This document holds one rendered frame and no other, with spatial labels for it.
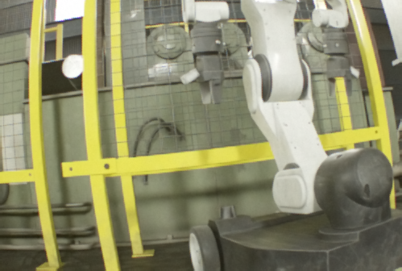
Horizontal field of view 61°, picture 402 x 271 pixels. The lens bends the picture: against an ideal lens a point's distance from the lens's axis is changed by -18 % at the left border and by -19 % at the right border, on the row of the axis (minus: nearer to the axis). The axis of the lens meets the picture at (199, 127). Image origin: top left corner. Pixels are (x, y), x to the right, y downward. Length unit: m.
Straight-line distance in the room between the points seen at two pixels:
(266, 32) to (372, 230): 0.66
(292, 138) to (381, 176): 0.37
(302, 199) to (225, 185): 1.39
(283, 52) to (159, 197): 1.31
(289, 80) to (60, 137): 1.52
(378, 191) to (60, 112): 1.92
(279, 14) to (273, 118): 0.31
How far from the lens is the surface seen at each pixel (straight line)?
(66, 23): 11.75
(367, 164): 0.82
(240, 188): 2.31
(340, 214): 0.84
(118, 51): 2.00
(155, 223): 2.27
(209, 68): 1.08
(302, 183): 0.93
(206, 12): 1.12
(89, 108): 1.44
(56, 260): 1.71
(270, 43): 1.17
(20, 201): 2.42
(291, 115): 1.14
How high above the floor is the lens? 0.35
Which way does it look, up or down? 7 degrees up
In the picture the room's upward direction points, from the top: 7 degrees counter-clockwise
